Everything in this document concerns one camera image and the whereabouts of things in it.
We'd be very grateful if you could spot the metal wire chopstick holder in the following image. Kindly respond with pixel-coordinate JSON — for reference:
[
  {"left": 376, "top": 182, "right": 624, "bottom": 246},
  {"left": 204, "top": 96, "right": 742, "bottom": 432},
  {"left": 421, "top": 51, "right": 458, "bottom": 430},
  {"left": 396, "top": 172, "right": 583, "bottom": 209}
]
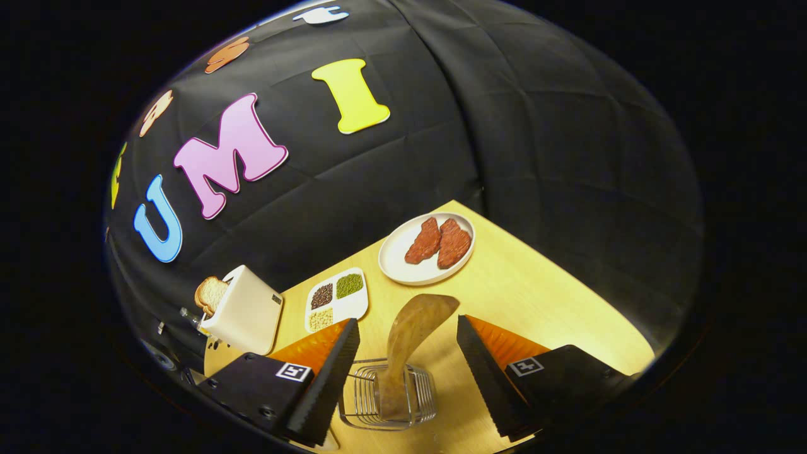
[{"left": 337, "top": 358, "right": 438, "bottom": 431}]

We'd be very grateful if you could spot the white toaster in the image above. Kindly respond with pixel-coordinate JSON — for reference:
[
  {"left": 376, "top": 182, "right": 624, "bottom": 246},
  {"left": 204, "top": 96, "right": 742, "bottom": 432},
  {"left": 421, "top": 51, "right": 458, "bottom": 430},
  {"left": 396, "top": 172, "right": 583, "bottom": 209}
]
[{"left": 199, "top": 265, "right": 284, "bottom": 356}]

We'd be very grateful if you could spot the wooden spoon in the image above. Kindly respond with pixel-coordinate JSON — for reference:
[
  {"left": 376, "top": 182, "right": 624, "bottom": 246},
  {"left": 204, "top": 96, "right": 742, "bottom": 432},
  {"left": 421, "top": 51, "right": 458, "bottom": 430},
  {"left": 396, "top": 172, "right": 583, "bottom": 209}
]
[{"left": 378, "top": 293, "right": 461, "bottom": 420}]

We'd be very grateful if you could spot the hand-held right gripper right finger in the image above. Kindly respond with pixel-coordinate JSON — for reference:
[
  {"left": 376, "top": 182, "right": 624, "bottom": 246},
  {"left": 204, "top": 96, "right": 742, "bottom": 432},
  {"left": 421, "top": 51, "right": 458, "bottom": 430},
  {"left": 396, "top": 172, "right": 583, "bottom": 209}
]
[{"left": 456, "top": 314, "right": 631, "bottom": 442}]

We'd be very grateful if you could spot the black backdrop cloth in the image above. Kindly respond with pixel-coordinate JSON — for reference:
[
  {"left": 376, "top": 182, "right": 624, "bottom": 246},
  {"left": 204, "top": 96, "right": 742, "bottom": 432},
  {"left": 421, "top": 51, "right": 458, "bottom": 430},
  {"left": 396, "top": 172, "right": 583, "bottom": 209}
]
[{"left": 104, "top": 0, "right": 704, "bottom": 354}]

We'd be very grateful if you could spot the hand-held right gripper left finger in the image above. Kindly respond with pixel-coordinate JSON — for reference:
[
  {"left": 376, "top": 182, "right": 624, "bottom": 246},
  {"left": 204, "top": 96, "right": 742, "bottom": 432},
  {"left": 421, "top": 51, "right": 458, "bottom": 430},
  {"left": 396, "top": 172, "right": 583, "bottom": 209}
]
[{"left": 199, "top": 317, "right": 361, "bottom": 448}]

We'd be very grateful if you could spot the red meat piece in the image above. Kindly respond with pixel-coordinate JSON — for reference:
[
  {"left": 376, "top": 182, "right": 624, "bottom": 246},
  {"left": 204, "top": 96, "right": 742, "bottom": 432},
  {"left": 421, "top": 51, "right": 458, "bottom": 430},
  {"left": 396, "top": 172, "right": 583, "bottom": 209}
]
[
  {"left": 404, "top": 216, "right": 442, "bottom": 265},
  {"left": 437, "top": 218, "right": 472, "bottom": 270}
]

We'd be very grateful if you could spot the white divided bean dish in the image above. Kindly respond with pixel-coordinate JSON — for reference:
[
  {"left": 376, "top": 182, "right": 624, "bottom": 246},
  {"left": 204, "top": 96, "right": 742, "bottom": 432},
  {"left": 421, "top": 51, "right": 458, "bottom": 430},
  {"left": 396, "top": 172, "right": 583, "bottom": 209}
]
[{"left": 305, "top": 267, "right": 369, "bottom": 334}]

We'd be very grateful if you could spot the toast bread slice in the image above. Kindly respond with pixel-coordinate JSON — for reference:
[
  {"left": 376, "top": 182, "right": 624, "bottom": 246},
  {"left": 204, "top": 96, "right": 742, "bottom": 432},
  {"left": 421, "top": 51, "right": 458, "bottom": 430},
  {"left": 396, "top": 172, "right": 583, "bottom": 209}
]
[{"left": 194, "top": 276, "right": 229, "bottom": 316}]

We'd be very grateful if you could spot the white round plate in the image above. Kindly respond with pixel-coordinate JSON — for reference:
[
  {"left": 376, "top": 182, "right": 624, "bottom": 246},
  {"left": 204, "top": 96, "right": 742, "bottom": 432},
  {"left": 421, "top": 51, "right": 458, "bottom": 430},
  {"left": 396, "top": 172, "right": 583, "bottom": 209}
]
[{"left": 378, "top": 212, "right": 476, "bottom": 286}]

